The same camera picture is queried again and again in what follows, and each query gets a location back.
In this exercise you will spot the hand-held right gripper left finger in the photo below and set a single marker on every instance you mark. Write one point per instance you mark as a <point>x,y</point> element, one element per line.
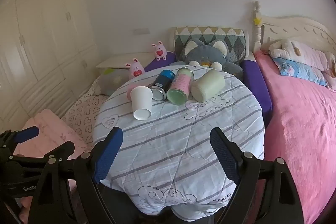
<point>109,155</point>

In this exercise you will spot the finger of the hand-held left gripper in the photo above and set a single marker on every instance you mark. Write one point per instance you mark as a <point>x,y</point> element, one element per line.
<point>61,149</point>
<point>26,133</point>

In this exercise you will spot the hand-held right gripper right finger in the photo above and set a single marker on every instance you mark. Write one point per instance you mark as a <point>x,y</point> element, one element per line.
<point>223,157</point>

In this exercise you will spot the white paper cup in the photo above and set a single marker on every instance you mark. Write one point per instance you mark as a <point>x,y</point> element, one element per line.
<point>141,103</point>

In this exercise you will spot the pale green cup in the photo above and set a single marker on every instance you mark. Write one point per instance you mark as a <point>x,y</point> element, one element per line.
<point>208,83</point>

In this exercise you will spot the pink cup with green lid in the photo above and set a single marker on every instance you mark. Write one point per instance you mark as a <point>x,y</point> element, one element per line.
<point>181,83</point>

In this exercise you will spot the black and blue cup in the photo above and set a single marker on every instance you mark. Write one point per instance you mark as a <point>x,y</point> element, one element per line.
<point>163,79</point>

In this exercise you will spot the folded pink blanket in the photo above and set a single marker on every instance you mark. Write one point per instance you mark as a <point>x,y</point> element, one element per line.
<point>50,127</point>

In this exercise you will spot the heart print sheet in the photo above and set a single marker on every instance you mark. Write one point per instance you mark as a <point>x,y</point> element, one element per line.
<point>84,113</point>

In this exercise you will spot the striped white quilt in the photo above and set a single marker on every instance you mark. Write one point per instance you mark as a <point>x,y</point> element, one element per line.
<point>170,140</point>

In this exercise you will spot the grey pillow with green print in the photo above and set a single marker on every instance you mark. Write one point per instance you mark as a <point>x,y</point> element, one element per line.
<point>115,81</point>

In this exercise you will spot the purple bed bumper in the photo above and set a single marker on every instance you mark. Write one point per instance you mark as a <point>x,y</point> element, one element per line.
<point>160,64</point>
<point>256,82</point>

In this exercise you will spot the pink fleece blanket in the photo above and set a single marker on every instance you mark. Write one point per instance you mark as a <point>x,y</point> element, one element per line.
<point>302,121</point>

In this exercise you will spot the pink bunny toy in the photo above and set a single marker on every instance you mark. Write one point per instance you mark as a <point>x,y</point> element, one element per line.
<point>159,52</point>
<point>136,69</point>

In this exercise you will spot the white bedside board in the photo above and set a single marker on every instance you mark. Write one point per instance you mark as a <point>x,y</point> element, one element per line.
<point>120,61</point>

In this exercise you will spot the grey cat plush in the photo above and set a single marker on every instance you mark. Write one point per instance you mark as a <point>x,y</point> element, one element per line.
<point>204,54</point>

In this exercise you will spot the cream wardrobe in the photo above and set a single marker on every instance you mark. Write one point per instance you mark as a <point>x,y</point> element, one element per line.
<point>44,29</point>

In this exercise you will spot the blue printed pillow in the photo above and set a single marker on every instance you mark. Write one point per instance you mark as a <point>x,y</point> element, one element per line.
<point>299,70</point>

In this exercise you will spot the diamond pattern cushion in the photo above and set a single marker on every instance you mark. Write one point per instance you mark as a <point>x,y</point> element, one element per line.
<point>210,33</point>

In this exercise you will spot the white pink plush pillow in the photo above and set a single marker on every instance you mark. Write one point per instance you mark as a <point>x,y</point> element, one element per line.
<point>302,52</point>

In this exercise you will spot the yellow star sticker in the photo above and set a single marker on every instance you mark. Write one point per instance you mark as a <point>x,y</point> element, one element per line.
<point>257,21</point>

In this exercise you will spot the cream wooden headboard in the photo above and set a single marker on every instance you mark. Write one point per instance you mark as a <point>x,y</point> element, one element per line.
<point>294,26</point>

